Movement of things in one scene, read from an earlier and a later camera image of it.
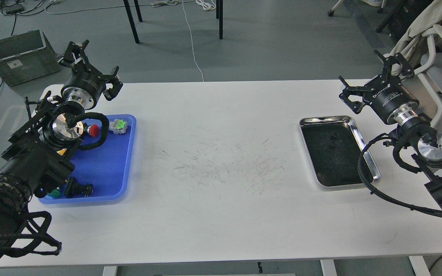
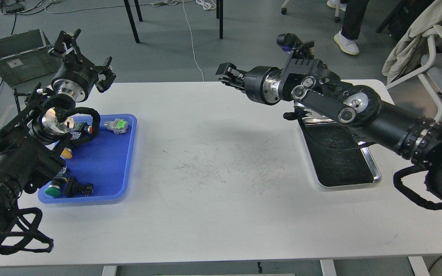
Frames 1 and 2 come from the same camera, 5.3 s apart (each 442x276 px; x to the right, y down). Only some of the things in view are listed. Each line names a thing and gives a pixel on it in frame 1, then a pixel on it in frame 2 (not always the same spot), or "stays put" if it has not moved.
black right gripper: x=392 y=101 → x=262 y=84
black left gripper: x=85 y=88 → x=75 y=79
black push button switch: x=73 y=189 stays put
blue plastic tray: x=106 y=168 stays put
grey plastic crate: x=22 y=57 stays put
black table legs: x=219 y=4 stays put
